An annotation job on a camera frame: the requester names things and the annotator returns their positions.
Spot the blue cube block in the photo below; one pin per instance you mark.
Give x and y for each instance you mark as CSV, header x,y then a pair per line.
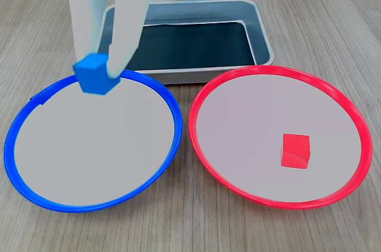
x,y
93,76

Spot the red cube block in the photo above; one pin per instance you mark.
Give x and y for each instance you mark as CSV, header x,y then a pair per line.
x,y
296,152

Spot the silver metal tray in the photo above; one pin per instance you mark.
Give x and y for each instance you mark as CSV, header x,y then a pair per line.
x,y
262,40

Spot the blue rimmed round dish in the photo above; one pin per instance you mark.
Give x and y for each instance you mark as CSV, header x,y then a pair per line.
x,y
89,150

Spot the red rimmed round dish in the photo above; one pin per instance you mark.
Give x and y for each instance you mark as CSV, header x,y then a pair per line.
x,y
253,115

